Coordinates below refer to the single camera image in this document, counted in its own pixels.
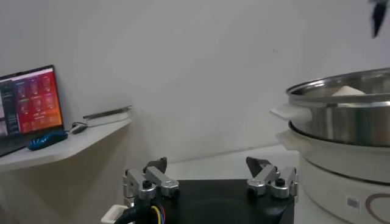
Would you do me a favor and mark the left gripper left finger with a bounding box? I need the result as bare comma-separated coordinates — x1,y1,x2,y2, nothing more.
123,156,180,208

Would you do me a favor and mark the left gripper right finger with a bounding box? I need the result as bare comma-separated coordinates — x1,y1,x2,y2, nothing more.
246,156,299,199

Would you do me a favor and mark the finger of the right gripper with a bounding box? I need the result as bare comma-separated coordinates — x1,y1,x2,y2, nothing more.
369,0,390,39

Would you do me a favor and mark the white steamed baozi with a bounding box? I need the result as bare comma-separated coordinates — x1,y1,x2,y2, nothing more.
331,85,366,97

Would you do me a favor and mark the perforated steel steamer basket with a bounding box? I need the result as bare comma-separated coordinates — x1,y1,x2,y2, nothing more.
269,67,390,147

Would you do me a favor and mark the white electric cooker pot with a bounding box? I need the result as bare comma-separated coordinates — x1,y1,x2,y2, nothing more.
275,121,390,224

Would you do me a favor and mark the flat black box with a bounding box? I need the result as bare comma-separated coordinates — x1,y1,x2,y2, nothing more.
82,105,132,119

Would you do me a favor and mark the white side desk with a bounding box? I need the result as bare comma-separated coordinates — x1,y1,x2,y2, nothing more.
0,117,133,174

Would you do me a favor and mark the blue computer mouse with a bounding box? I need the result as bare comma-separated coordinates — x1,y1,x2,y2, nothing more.
27,131,68,152

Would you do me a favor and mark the black laptop with red screen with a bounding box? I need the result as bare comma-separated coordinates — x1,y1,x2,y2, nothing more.
0,64,65,158

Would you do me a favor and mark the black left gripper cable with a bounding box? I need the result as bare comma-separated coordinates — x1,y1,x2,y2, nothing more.
114,197,167,224

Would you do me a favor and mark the black cable with adapter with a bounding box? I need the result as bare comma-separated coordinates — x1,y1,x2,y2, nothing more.
70,121,89,135

